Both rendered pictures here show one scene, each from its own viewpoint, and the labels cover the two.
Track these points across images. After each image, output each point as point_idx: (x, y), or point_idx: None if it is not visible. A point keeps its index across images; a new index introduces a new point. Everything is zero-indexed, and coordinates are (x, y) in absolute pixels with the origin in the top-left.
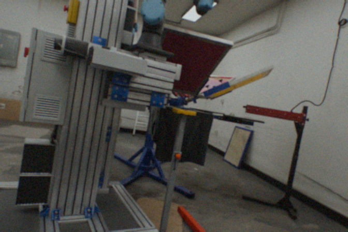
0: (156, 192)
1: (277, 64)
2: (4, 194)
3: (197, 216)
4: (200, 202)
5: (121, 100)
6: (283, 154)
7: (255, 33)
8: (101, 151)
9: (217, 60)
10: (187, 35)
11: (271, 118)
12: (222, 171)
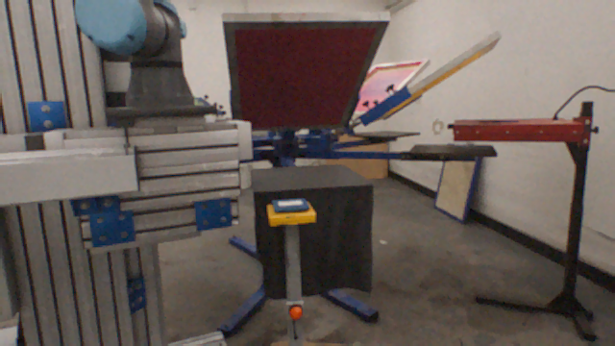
0: (306, 321)
1: (513, 12)
2: None
3: None
4: (389, 329)
5: (122, 242)
6: (550, 191)
7: None
8: (128, 337)
9: (364, 59)
10: (279, 25)
11: None
12: (434, 235)
